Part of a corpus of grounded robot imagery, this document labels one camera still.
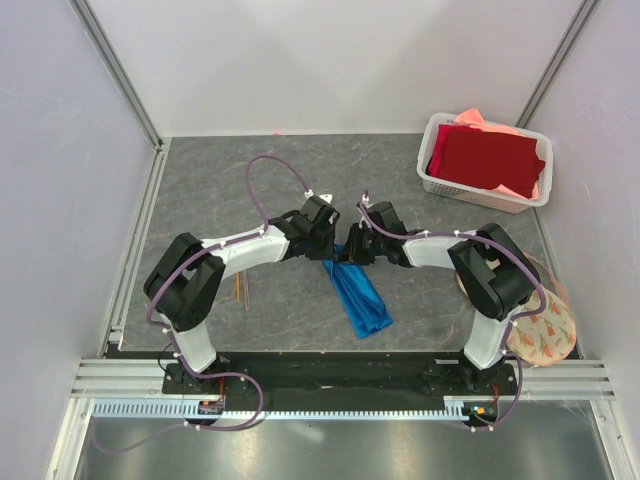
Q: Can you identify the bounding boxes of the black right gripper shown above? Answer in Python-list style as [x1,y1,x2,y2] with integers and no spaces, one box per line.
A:
[336,222,386,265]

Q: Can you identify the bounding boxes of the blue cloth napkin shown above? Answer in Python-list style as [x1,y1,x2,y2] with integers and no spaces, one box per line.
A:
[323,259,393,339]

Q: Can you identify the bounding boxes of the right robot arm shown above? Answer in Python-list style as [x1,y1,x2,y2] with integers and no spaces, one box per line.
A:
[337,220,546,394]

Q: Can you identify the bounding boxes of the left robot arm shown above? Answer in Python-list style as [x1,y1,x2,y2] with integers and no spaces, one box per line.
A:
[143,210,340,393]

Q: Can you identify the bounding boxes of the red cloth in basket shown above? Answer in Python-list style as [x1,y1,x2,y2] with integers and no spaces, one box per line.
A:
[426,125,546,200]

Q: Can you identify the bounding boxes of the white plastic basket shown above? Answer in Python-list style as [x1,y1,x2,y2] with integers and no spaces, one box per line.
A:
[416,112,554,213]

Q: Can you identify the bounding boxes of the salmon cloth in basket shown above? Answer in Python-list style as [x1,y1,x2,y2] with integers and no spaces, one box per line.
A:
[454,108,519,135]

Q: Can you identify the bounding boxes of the floral oval placemat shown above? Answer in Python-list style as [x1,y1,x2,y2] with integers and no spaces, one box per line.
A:
[456,252,577,367]

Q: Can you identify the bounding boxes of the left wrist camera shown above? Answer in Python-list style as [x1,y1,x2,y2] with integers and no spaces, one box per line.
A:
[296,195,340,234]

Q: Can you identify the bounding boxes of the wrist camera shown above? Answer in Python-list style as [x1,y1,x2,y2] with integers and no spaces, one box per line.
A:
[296,195,340,234]
[365,201,407,235]

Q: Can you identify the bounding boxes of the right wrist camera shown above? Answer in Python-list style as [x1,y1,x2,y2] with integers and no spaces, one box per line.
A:
[365,201,407,235]

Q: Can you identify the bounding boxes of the slotted cable duct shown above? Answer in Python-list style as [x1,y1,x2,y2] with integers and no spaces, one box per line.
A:
[93,397,497,422]

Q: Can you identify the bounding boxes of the left aluminium corner post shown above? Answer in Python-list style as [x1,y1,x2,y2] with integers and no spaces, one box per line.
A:
[69,0,164,150]

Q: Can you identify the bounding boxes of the aluminium corner post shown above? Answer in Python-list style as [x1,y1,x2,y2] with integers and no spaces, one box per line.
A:
[515,0,601,129]
[69,0,164,150]

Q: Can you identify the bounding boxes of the right aluminium corner post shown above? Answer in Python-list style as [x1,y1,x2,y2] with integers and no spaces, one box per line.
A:
[515,0,601,129]

